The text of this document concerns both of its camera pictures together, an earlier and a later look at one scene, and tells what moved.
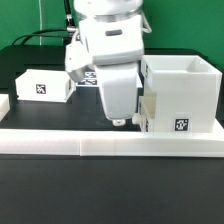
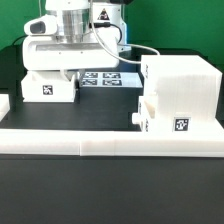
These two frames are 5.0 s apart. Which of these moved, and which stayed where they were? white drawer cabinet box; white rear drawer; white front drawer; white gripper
Moved: white gripper
Stayed: white front drawer; white rear drawer; white drawer cabinet box
